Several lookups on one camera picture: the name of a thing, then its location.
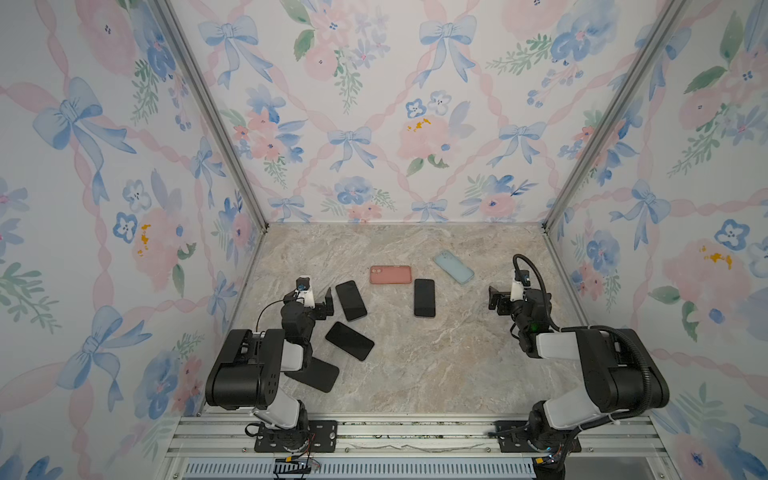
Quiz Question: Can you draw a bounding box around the purple-edged black phone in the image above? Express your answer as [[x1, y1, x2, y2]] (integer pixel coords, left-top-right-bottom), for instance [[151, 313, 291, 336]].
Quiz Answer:
[[413, 279, 436, 318]]

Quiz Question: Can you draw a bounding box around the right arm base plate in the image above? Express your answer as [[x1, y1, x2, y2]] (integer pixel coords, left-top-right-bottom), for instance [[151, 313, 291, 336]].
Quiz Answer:
[[487, 420, 568, 455]]

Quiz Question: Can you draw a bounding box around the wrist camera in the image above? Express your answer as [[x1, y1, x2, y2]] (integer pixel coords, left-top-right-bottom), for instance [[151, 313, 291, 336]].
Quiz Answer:
[[510, 269, 531, 301], [295, 276, 316, 309]]

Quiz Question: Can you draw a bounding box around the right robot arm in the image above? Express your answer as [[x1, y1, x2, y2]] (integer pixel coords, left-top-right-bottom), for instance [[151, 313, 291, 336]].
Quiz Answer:
[[488, 285, 671, 455]]

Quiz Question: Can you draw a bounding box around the mint green phone case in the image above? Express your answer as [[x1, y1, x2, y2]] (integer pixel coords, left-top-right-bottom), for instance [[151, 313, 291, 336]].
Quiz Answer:
[[433, 250, 475, 285]]

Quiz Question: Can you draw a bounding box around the right corner aluminium post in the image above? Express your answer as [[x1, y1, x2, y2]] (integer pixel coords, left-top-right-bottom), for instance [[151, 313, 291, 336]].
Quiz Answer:
[[542, 0, 688, 236]]

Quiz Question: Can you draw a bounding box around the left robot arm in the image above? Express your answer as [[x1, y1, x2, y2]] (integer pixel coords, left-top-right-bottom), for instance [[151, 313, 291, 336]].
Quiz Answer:
[[205, 278, 339, 436]]

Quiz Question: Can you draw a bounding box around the corner aluminium post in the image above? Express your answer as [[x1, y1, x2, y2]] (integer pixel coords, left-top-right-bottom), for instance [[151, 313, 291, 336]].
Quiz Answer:
[[542, 0, 688, 236], [148, 0, 268, 234]]

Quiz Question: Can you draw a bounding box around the aluminium front rail frame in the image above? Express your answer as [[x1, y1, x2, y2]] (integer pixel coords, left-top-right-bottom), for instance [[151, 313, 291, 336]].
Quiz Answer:
[[157, 413, 679, 480]]

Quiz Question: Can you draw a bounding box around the white-edged black phone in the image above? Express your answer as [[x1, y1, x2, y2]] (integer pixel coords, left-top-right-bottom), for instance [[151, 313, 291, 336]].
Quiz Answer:
[[325, 322, 375, 361]]

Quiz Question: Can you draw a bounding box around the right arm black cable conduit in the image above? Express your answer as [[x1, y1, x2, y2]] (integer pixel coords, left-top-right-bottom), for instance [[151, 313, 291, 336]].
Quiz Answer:
[[511, 253, 671, 419]]

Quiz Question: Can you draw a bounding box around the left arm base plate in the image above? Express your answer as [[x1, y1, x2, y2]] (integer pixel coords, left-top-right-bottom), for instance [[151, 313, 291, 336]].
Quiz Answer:
[[245, 420, 338, 455]]

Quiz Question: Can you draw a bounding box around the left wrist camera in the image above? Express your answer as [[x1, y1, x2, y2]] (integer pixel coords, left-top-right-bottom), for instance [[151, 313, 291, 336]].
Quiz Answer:
[[295, 276, 316, 309]]

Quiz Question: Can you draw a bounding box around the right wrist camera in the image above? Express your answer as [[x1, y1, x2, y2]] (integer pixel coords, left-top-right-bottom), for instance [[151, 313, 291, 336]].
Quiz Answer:
[[510, 269, 531, 301]]

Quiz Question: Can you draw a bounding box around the black phone case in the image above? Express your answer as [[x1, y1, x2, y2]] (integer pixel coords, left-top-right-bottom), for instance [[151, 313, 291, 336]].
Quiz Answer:
[[285, 357, 340, 393]]

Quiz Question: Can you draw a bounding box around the pink phone case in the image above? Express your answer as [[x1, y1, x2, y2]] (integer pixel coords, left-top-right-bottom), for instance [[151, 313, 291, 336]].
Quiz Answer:
[[369, 265, 413, 285]]

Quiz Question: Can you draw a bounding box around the left corner aluminium post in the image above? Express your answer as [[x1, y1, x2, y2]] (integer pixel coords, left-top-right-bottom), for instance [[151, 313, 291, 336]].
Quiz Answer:
[[148, 0, 268, 234]]

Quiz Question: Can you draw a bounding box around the blue-edged black phone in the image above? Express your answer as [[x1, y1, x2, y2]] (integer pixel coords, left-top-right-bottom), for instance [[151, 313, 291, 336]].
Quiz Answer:
[[335, 280, 368, 322]]

